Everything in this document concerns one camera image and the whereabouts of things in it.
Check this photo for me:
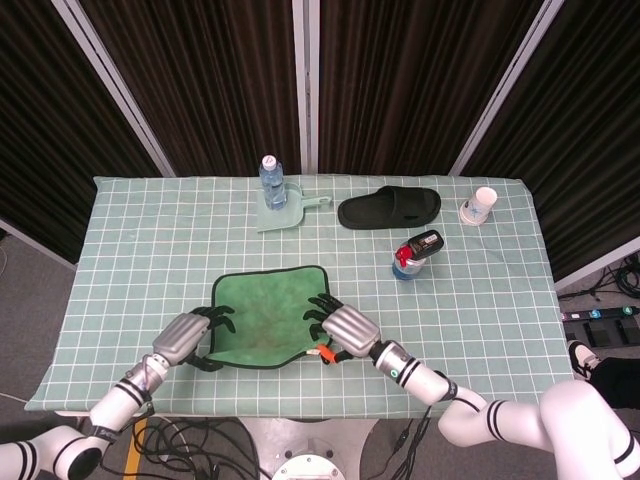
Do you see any right silver robot hand orange thumb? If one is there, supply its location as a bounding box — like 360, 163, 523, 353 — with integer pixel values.
303, 293, 383, 365

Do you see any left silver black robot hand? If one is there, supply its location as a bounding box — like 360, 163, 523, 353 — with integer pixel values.
151, 304, 237, 374

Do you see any green cloth black trim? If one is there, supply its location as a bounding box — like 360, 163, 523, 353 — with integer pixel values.
199, 265, 334, 372

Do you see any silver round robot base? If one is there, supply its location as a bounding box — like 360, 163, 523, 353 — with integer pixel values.
238, 418, 382, 480

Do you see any green checked tablecloth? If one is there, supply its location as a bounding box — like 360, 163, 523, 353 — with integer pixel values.
25, 173, 576, 419

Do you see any black labelled box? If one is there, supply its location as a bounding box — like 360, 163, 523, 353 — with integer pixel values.
407, 229, 446, 262

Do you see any black slide slipper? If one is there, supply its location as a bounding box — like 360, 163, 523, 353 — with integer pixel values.
337, 185, 443, 231

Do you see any light green plastic dustpan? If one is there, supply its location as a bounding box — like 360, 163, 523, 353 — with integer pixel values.
255, 182, 334, 235

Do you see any clear plastic water bottle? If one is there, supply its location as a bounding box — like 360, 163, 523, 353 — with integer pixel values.
258, 154, 289, 212

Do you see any white paper cup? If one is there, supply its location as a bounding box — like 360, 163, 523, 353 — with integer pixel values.
458, 186, 499, 227

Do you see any white and black sneaker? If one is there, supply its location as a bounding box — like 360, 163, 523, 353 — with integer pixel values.
566, 339, 604, 392

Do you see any black trouser leg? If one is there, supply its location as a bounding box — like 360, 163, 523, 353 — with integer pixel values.
587, 355, 640, 412

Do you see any black floor cable bundle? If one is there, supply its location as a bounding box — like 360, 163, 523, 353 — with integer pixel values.
596, 252, 640, 302
99, 418, 262, 480

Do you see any grey partition base rail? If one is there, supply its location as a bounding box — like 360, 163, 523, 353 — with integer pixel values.
0, 217, 78, 266
553, 248, 640, 294

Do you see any grey metal partition post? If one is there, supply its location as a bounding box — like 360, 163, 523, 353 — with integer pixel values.
291, 0, 321, 176
448, 0, 569, 177
49, 0, 177, 178

